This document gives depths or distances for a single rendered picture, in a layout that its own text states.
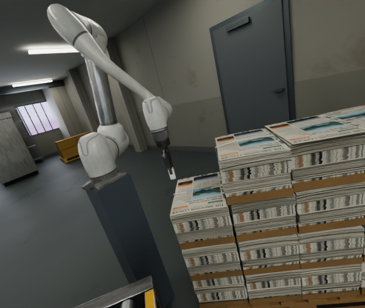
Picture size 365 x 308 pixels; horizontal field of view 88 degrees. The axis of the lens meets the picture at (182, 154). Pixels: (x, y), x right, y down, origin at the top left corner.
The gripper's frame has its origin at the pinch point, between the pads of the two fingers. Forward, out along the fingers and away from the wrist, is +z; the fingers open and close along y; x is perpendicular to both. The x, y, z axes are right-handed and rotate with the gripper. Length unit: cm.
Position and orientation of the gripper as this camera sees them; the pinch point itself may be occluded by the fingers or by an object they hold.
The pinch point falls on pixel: (171, 173)
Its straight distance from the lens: 106.5
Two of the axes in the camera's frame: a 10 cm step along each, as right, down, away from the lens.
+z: 2.4, 9.2, 3.1
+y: 0.7, -3.4, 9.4
